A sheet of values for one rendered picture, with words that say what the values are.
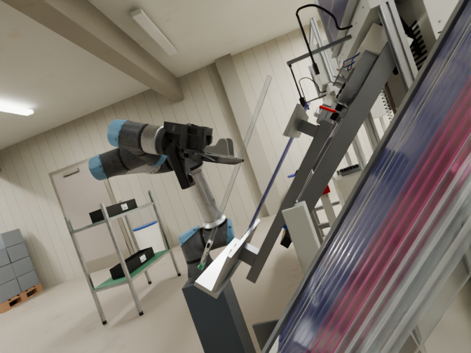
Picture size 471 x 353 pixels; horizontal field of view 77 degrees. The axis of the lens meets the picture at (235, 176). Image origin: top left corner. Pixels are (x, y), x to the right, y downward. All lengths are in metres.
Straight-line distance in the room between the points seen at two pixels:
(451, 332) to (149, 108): 5.54
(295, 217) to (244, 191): 4.78
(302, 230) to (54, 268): 6.83
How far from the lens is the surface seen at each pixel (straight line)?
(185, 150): 0.73
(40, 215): 7.30
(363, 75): 1.18
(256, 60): 5.79
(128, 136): 0.80
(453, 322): 1.34
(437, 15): 1.24
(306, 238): 0.81
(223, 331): 1.50
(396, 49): 1.13
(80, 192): 6.64
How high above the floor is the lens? 0.97
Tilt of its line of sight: 1 degrees down
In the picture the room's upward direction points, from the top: 19 degrees counter-clockwise
